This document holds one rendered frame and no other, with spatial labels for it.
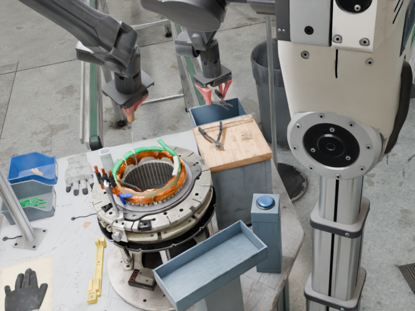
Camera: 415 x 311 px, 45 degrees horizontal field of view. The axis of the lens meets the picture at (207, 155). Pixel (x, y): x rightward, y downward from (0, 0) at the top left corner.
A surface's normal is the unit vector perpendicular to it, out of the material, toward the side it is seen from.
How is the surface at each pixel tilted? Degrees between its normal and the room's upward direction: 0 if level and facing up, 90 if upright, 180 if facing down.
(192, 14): 127
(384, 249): 0
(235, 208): 90
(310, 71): 109
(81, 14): 81
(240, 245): 0
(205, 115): 90
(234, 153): 0
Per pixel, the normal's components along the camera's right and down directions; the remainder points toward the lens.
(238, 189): 0.23, 0.61
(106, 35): 0.80, 0.15
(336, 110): -0.38, 0.83
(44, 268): -0.12, -0.76
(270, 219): -0.16, 0.65
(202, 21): -0.28, 0.95
